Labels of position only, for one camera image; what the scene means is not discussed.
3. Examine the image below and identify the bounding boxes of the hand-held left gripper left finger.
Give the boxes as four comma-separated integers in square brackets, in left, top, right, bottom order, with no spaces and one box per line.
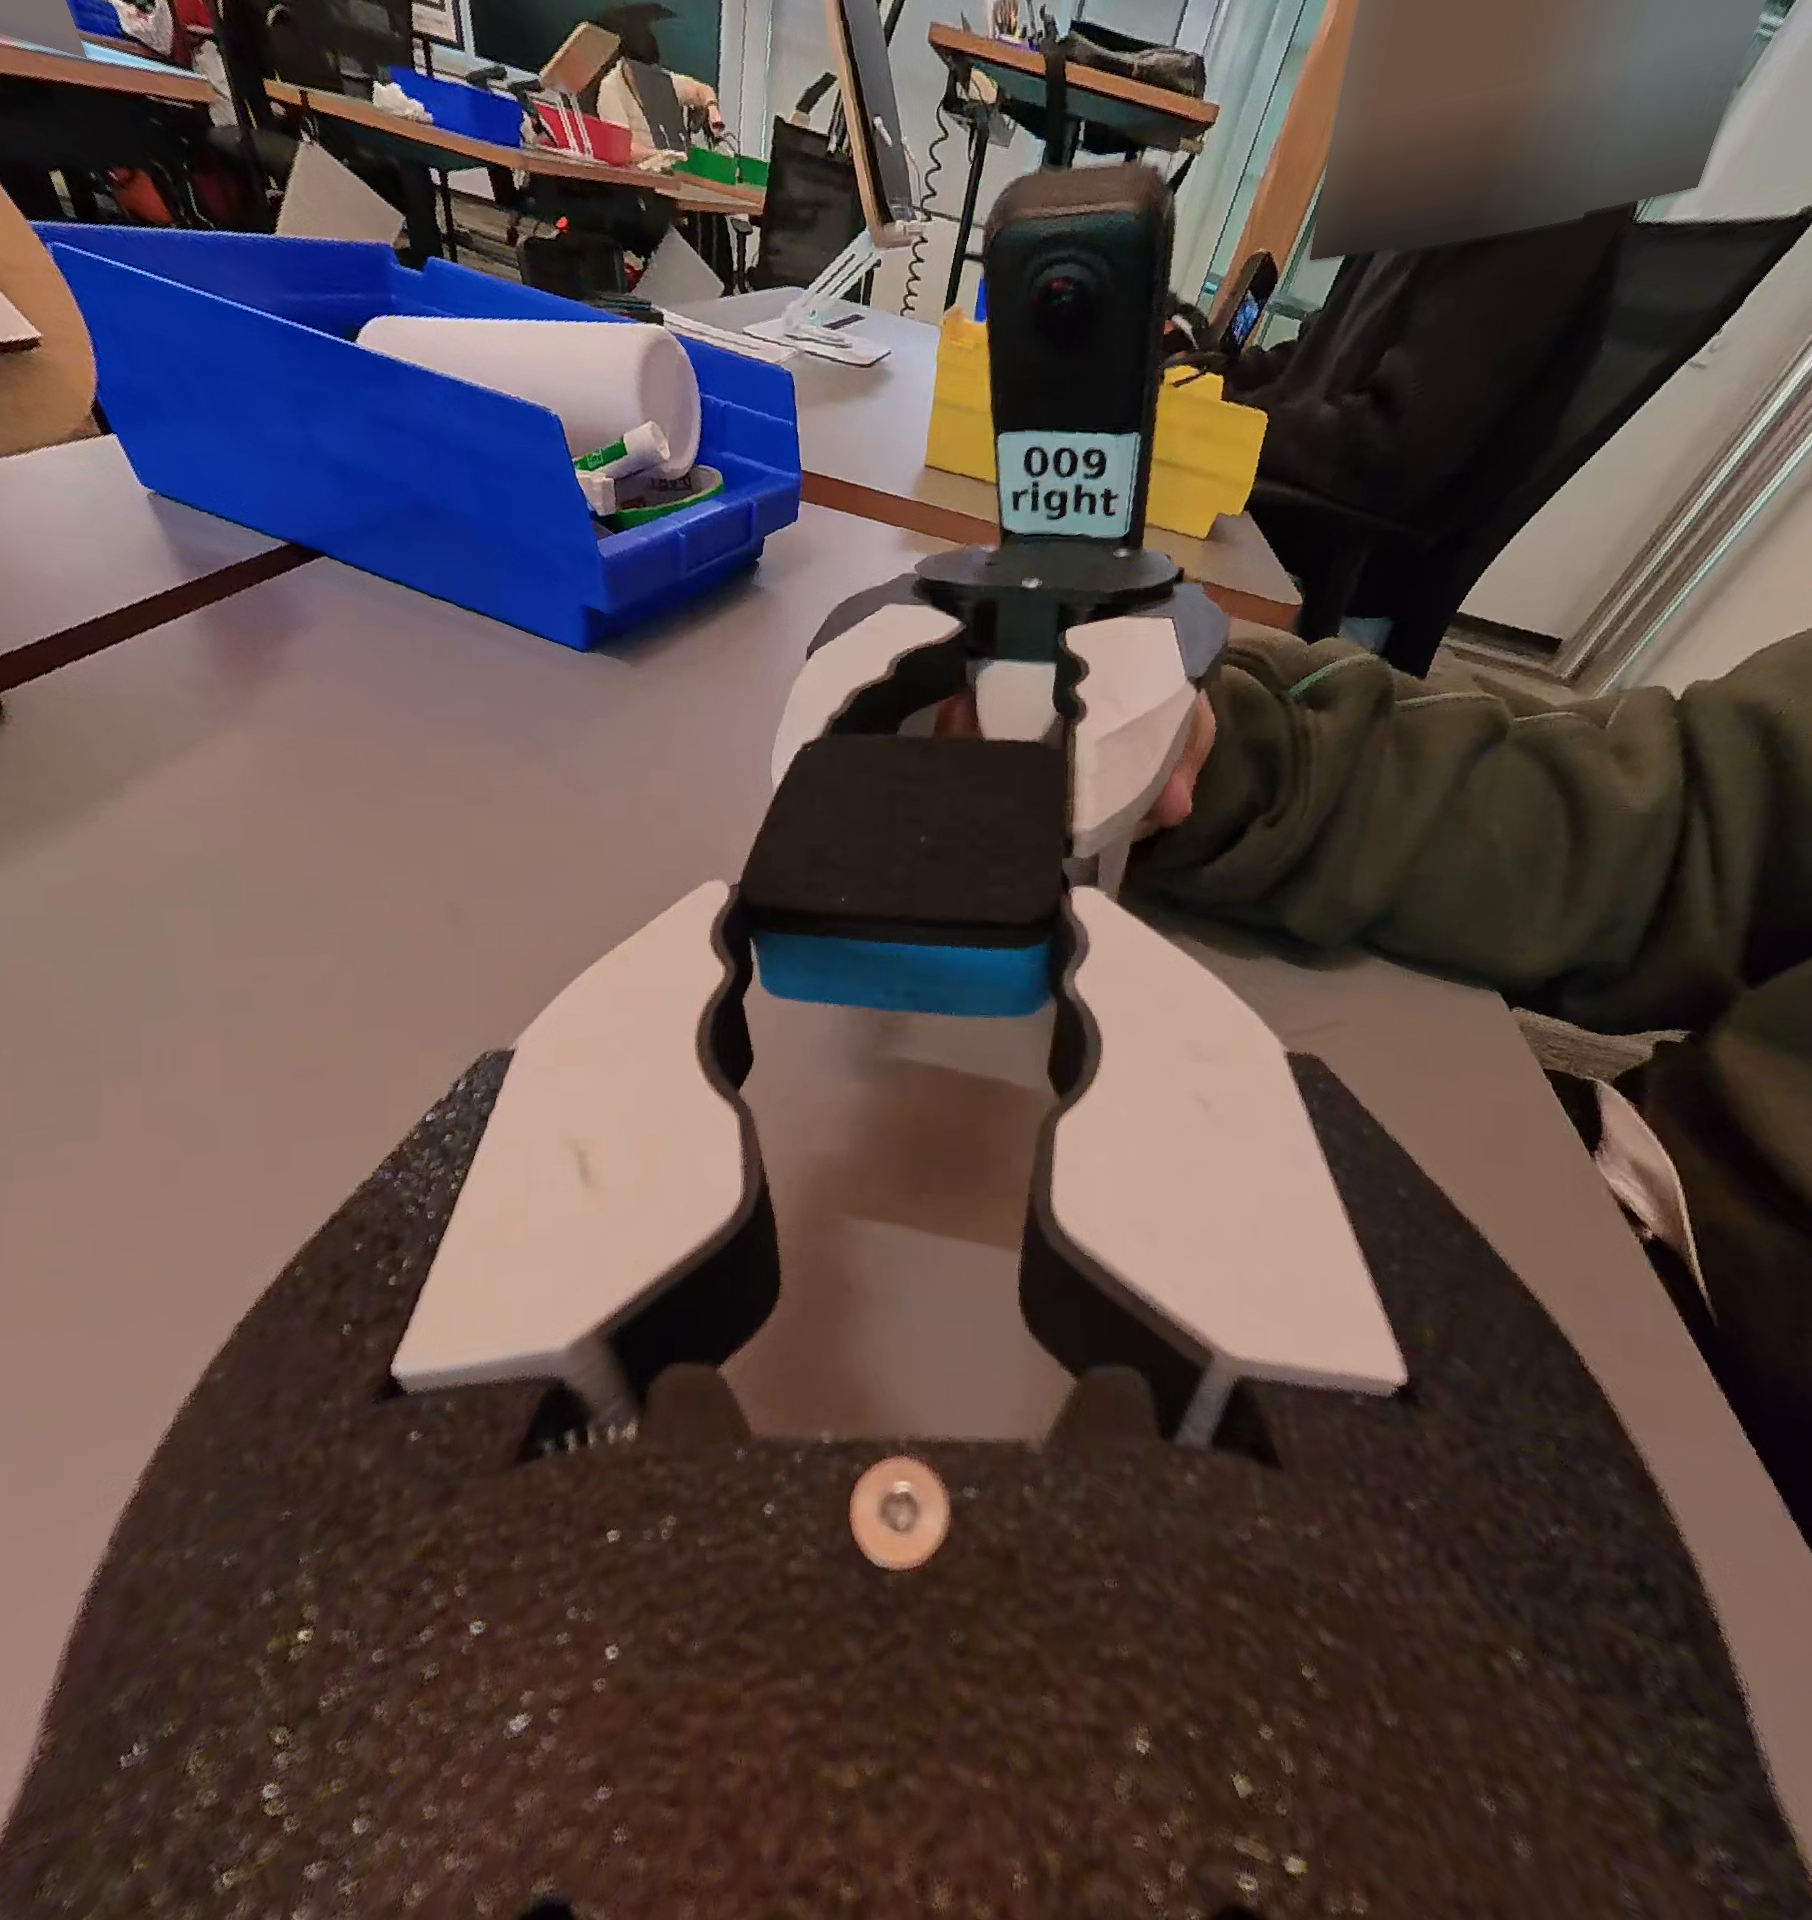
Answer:
[390,881,780,1397]

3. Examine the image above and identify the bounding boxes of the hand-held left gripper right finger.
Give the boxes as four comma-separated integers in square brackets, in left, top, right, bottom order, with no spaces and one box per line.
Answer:
[1017,887,1409,1450]

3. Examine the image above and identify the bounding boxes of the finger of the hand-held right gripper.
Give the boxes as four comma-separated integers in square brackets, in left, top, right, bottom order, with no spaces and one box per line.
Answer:
[1060,614,1200,902]
[770,604,971,789]

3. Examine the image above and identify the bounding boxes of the blue eraser with black felt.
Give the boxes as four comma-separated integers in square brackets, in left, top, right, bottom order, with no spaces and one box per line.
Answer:
[736,734,1076,1019]

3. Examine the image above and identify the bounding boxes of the blue storage bin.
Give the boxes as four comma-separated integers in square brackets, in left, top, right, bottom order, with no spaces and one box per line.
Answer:
[31,221,803,654]

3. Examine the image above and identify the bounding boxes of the person's right forearm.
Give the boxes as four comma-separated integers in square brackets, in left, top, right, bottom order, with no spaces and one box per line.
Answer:
[1128,605,1812,1037]

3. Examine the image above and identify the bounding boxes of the person's right hand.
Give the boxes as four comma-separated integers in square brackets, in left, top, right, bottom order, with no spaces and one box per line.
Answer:
[932,682,1223,838]

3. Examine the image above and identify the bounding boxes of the yellow bin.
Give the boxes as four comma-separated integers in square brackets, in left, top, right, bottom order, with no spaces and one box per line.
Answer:
[924,305,1272,540]

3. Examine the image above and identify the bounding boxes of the green tape roll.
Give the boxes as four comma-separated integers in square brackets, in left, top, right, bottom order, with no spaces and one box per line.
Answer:
[606,463,727,532]

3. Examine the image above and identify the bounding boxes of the wooden top standing desk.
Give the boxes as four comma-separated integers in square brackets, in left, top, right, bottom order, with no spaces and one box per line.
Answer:
[928,21,1219,168]

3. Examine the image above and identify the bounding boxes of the wooden pillar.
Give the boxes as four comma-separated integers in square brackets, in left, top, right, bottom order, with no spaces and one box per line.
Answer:
[1232,0,1361,310]

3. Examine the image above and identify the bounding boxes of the black board on white stand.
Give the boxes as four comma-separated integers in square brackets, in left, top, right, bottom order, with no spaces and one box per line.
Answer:
[740,0,942,370]

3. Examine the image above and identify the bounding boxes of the white paper sheets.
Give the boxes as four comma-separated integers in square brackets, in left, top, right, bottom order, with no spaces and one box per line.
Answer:
[650,299,796,366]

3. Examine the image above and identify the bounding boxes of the grey cardboard sheet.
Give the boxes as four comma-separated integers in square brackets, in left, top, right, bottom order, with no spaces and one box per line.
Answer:
[636,223,727,305]
[276,141,406,245]

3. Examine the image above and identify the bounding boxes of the white cylinder roll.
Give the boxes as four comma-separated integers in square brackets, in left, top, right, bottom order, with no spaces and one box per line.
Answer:
[353,313,702,469]

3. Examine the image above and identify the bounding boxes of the red box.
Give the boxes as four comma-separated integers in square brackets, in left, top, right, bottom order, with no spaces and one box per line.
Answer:
[521,95,636,162]

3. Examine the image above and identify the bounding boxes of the person's torso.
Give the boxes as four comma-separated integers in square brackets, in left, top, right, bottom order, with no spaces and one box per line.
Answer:
[1588,960,1812,1591]

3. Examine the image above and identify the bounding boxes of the small blue bin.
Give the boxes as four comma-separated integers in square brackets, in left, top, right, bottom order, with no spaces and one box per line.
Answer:
[387,66,526,149]

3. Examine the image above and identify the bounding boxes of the wooden sign board with paper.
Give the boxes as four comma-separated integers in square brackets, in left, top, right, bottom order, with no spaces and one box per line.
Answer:
[0,112,98,469]

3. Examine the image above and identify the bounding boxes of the black coiled cable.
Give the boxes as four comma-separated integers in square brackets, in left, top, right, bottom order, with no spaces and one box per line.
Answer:
[918,104,955,324]

